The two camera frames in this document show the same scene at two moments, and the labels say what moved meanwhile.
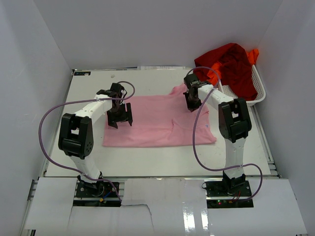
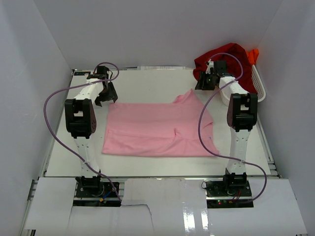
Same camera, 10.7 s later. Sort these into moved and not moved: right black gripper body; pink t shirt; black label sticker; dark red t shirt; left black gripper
Moved: right black gripper body; left black gripper; pink t shirt
Not moved: black label sticker; dark red t shirt
